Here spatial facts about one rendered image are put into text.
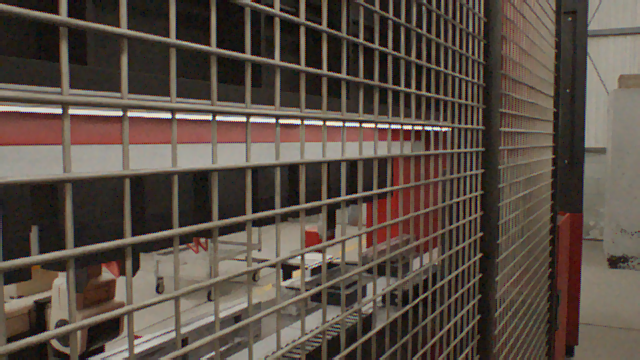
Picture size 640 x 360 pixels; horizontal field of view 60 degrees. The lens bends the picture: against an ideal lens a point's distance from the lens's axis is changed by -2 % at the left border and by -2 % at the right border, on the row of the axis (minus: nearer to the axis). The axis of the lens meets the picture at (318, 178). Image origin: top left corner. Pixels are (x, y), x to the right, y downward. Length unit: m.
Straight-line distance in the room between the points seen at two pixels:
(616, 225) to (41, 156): 6.33
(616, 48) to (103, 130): 8.00
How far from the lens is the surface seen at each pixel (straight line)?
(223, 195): 1.40
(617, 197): 6.85
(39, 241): 1.15
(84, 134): 1.12
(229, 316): 1.49
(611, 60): 8.67
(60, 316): 2.25
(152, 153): 1.23
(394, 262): 1.79
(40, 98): 0.19
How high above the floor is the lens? 1.41
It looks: 4 degrees down
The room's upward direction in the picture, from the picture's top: straight up
